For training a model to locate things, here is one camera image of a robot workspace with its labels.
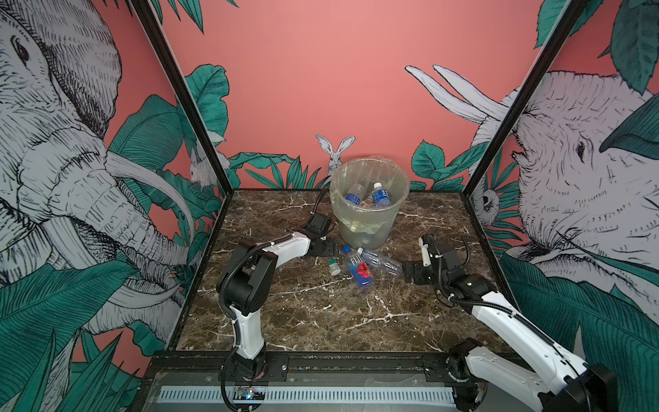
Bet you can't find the Fiji water bottle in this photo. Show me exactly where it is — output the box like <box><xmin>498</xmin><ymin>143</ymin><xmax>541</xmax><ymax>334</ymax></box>
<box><xmin>343</xmin><ymin>245</ymin><xmax>373</xmax><ymax>289</ymax></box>

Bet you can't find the small blue label bottle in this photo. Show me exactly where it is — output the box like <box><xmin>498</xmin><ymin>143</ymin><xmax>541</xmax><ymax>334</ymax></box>
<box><xmin>344</xmin><ymin>183</ymin><xmax>367</xmax><ymax>206</ymax></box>

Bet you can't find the blue label Chinese water bottle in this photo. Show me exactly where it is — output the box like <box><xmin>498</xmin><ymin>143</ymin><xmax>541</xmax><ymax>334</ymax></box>
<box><xmin>370</xmin><ymin>182</ymin><xmax>392</xmax><ymax>209</ymax></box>

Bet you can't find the clear square green-label bottle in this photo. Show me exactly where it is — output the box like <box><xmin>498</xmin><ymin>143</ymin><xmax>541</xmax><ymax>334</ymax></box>
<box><xmin>328</xmin><ymin>259</ymin><xmax>342</xmax><ymax>276</ymax></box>

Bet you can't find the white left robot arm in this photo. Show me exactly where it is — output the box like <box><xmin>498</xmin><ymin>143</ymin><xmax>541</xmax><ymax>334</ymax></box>
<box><xmin>216</xmin><ymin>231</ymin><xmax>339</xmax><ymax>381</ymax></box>

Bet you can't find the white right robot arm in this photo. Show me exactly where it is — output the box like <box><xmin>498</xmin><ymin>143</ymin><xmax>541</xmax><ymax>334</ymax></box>
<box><xmin>403</xmin><ymin>234</ymin><xmax>619</xmax><ymax>411</ymax></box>

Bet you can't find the grey mesh waste bin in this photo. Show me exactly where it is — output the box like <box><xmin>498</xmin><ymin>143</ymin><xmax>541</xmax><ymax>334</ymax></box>
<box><xmin>329</xmin><ymin>158</ymin><xmax>412</xmax><ymax>251</ymax></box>

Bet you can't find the yellow-green bin liner bag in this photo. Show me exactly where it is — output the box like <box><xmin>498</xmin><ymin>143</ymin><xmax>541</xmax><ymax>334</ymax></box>
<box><xmin>329</xmin><ymin>156</ymin><xmax>411</xmax><ymax>238</ymax></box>

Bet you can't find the crumpled clear white-cap bottle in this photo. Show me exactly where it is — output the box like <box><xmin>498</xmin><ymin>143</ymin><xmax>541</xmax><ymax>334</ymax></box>
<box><xmin>357</xmin><ymin>248</ymin><xmax>403</xmax><ymax>276</ymax></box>

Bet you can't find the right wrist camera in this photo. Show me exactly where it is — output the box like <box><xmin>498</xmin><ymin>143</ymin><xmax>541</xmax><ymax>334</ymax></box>
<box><xmin>418</xmin><ymin>234</ymin><xmax>462</xmax><ymax>269</ymax></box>

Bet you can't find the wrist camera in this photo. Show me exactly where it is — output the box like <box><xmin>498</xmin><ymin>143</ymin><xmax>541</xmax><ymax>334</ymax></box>
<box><xmin>305</xmin><ymin>211</ymin><xmax>334</xmax><ymax>239</ymax></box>
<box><xmin>418</xmin><ymin>234</ymin><xmax>462</xmax><ymax>269</ymax></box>

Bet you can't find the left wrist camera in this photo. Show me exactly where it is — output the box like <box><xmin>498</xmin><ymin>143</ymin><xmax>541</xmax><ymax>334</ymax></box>
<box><xmin>305</xmin><ymin>211</ymin><xmax>334</xmax><ymax>239</ymax></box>

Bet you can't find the white slotted cable duct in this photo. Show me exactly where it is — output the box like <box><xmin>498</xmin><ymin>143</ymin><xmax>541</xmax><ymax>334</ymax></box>
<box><xmin>155</xmin><ymin>386</ymin><xmax>456</xmax><ymax>408</ymax></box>

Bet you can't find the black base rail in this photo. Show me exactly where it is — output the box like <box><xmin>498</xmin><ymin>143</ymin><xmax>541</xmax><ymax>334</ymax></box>
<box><xmin>145</xmin><ymin>351</ymin><xmax>477</xmax><ymax>386</ymax></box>

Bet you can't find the black right frame post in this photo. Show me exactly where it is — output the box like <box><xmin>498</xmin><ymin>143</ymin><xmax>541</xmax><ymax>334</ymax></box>
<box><xmin>461</xmin><ymin>0</ymin><xmax>589</xmax><ymax>198</ymax></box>

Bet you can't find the black frame post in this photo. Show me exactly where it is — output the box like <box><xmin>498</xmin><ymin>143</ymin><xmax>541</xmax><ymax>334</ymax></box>
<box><xmin>461</xmin><ymin>0</ymin><xmax>589</xmax><ymax>198</ymax></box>
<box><xmin>130</xmin><ymin>0</ymin><xmax>233</xmax><ymax>197</ymax></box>

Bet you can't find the black left frame post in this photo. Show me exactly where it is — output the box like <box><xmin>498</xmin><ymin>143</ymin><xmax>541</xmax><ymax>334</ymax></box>
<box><xmin>130</xmin><ymin>0</ymin><xmax>233</xmax><ymax>197</ymax></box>

